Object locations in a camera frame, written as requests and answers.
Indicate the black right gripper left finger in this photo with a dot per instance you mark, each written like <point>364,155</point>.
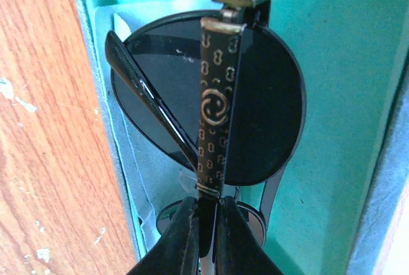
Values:
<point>177,250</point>

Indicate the black round sunglasses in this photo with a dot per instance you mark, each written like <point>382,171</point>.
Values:
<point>249,98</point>

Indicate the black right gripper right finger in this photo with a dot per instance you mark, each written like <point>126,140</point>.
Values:
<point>236,249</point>

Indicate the light blue cleaning cloth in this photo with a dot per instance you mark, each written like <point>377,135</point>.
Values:
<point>149,180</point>

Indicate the grey green glasses case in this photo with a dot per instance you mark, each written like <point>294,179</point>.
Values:
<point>340,190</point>

